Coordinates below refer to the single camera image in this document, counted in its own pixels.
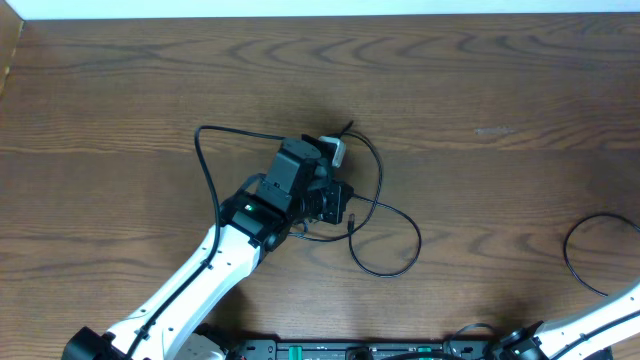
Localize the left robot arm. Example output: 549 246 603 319
62 136 353 359

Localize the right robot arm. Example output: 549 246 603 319
490 282 639 360

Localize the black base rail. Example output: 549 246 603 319
199 324 614 360

